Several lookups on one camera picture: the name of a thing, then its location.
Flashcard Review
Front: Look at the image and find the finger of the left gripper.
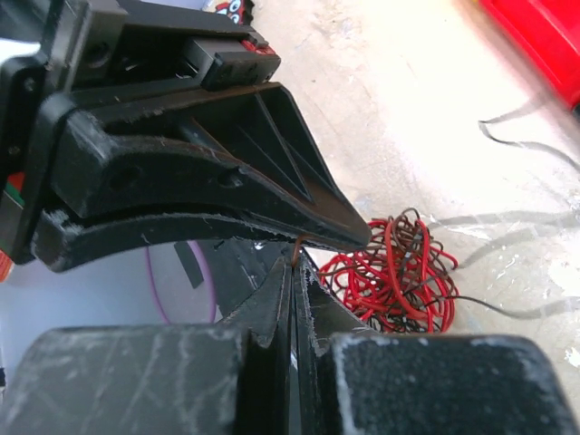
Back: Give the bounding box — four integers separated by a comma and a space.
50, 85, 370, 247
34, 209, 363, 272

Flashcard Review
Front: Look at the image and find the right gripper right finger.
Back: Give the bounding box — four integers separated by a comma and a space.
295, 257, 579, 434

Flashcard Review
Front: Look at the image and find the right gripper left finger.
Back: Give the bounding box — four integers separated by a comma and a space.
1, 258, 290, 434

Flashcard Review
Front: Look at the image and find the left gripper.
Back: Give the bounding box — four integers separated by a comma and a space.
1, 1, 281, 265

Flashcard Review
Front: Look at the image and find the red brown cable bundle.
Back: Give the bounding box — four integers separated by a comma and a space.
289, 207, 513, 335

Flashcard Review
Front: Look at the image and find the red plastic bin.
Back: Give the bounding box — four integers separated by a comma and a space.
479, 0, 579, 110

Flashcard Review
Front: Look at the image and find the small printed sticker card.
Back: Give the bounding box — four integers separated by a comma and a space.
215, 0, 256, 25

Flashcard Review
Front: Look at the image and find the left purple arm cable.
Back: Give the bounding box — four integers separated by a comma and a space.
143, 239, 217, 324

